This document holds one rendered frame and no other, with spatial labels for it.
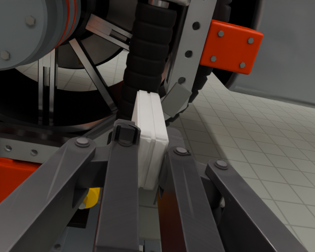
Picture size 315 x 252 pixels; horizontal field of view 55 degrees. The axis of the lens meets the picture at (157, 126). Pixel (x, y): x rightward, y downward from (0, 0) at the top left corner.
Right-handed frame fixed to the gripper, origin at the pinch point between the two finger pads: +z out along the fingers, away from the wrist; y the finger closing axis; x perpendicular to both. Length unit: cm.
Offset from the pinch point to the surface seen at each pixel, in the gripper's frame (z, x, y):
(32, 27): 18.0, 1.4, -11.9
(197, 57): 32.5, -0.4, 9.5
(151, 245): 66, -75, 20
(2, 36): 18.0, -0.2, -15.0
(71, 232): 53, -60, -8
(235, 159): 161, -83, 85
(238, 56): 32.5, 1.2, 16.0
